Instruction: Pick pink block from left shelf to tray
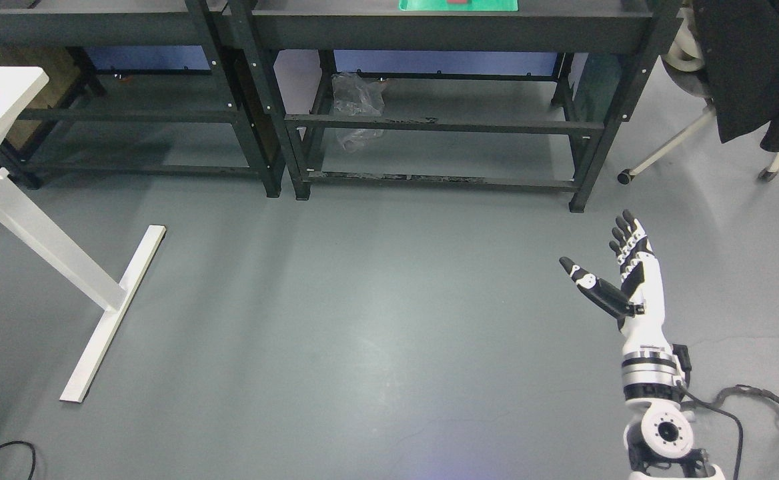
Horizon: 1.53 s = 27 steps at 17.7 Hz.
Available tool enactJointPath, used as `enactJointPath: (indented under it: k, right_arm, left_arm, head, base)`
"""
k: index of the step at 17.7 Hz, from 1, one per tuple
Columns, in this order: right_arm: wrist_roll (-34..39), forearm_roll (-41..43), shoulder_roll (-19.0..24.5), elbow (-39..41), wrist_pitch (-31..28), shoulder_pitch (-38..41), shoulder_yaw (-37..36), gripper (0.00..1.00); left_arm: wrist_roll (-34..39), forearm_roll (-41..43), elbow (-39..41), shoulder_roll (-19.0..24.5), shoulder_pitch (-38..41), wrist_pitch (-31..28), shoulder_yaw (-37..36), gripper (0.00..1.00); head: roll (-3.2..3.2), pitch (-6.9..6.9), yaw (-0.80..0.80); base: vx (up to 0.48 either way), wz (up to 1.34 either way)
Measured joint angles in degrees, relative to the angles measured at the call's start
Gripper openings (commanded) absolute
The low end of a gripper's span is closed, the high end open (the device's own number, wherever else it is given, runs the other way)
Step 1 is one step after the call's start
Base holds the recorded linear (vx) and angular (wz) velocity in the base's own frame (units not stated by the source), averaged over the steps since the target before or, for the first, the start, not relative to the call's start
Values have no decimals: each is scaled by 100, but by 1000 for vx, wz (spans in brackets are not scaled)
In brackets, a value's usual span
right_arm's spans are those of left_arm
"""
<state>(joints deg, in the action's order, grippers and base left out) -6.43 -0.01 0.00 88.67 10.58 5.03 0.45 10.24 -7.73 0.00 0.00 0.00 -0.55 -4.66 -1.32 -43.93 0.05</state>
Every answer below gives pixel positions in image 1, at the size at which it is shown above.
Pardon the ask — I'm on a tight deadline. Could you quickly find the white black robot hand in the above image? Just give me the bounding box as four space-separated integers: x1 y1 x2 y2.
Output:
558 209 673 355

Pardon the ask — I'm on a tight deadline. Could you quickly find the black metal shelf right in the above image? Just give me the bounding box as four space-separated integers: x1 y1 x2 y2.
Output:
228 1 682 213

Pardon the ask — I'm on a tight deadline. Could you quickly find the black metal shelf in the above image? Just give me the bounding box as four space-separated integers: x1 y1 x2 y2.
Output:
0 1 285 198
228 1 682 213

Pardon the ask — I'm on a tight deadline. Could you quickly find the green plastic tray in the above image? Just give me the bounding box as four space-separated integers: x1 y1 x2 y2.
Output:
398 0 520 12

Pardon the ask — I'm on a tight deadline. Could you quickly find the black metal shelf left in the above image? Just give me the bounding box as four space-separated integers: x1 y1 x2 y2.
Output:
0 1 285 198

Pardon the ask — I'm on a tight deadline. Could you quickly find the black jacket on chair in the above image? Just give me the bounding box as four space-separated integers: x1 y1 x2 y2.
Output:
692 1 779 153

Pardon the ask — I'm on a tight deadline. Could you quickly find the clear plastic bag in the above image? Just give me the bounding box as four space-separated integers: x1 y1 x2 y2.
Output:
331 72 387 152

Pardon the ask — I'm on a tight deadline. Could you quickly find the white table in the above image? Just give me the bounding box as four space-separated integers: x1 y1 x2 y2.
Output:
0 66 166 403

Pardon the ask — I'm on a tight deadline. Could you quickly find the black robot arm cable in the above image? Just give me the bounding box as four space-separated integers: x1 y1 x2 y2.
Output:
673 344 779 480

